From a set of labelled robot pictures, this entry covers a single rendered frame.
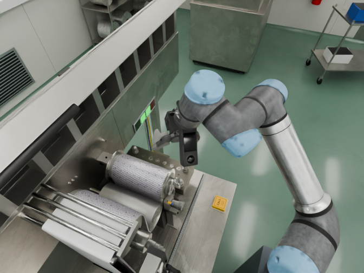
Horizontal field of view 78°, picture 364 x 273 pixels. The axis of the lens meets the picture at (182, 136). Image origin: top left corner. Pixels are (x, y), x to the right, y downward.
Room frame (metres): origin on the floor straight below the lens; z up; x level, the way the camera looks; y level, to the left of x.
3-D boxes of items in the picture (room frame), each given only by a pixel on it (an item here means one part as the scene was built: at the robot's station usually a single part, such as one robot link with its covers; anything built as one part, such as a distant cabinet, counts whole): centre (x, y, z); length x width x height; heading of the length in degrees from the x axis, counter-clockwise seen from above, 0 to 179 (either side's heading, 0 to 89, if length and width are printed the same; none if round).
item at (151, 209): (0.38, 0.23, 1.18); 0.26 x 0.12 x 0.12; 68
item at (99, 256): (0.20, 0.34, 1.17); 0.34 x 0.05 x 0.54; 68
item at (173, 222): (0.40, 0.04, 1.05); 0.06 x 0.05 x 0.31; 68
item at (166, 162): (0.67, 0.15, 1.00); 0.40 x 0.16 x 0.06; 68
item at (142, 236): (0.20, 0.14, 1.34); 0.06 x 0.06 x 0.06; 68
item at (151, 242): (0.18, 0.08, 1.34); 0.06 x 0.03 x 0.03; 68
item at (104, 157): (0.56, 0.34, 1.28); 0.06 x 0.05 x 0.02; 68
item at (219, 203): (0.50, -0.21, 0.91); 0.07 x 0.07 x 0.02; 68
